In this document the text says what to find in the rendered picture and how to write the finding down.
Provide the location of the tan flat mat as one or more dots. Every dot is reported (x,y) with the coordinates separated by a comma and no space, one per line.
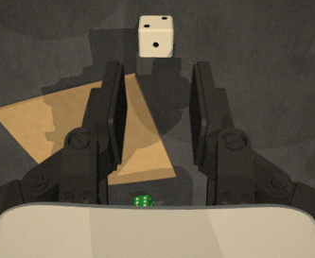
(40,125)

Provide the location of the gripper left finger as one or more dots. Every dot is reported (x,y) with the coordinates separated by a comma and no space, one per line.
(80,170)

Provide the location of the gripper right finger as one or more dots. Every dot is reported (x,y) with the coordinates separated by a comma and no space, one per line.
(242,174)

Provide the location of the white die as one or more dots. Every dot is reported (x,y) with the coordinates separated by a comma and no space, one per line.
(155,35)

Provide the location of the green die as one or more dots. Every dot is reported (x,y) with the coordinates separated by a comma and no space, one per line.
(144,200)

